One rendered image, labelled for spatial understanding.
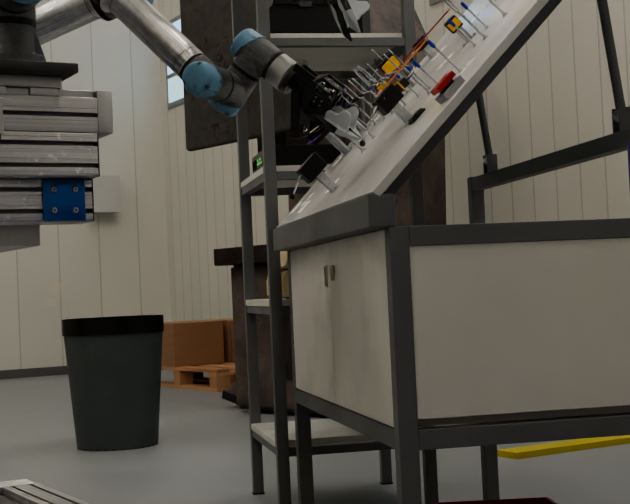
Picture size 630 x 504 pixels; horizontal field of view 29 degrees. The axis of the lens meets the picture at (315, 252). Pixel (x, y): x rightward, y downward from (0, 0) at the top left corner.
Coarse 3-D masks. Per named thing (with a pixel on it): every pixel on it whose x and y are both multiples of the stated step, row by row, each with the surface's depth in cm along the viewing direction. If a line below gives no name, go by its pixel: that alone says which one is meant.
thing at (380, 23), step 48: (192, 0) 662; (384, 0) 653; (192, 96) 664; (288, 96) 601; (192, 144) 664; (288, 144) 651; (432, 192) 644; (240, 288) 685; (240, 336) 685; (288, 336) 651; (240, 384) 686; (288, 384) 653
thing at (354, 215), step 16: (336, 208) 263; (352, 208) 247; (368, 208) 234; (384, 208) 235; (288, 224) 323; (304, 224) 300; (320, 224) 281; (336, 224) 263; (352, 224) 248; (368, 224) 234; (384, 224) 234; (288, 240) 324; (304, 240) 301; (320, 240) 286
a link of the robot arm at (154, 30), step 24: (96, 0) 271; (120, 0) 268; (144, 0) 268; (144, 24) 265; (168, 24) 265; (168, 48) 263; (192, 48) 263; (192, 72) 258; (216, 72) 259; (216, 96) 263
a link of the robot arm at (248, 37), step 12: (240, 36) 270; (252, 36) 270; (240, 48) 270; (252, 48) 269; (264, 48) 269; (276, 48) 270; (240, 60) 270; (252, 60) 269; (264, 60) 268; (252, 72) 270; (264, 72) 269
